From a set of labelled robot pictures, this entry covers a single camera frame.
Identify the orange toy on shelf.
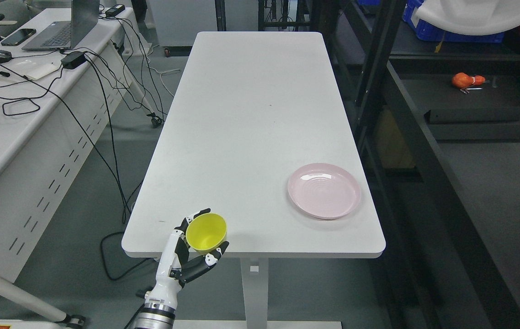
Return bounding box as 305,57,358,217
451,72,486,89

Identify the blue plastic crate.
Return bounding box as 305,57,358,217
403,0,505,43

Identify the black power brick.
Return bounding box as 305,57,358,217
105,4,126,17

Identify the pink plastic plate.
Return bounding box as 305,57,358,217
287,163,362,219

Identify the white table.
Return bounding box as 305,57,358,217
122,32,386,329

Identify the white office desk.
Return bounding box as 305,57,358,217
0,7,149,325

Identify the black smartphone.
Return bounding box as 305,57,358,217
0,28,37,47

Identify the black cable on desk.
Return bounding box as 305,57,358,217
0,48,133,224

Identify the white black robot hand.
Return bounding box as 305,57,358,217
145,208,229,309

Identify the black metal shelf rack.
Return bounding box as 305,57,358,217
308,0,520,329

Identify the yellow plastic cup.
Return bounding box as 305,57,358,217
186,213,227,255

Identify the black power adapter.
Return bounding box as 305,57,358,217
61,51,87,69

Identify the white notepad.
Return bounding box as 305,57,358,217
22,63,61,81

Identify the grey laptop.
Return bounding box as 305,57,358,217
22,0,100,51

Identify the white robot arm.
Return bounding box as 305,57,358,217
130,302,176,329

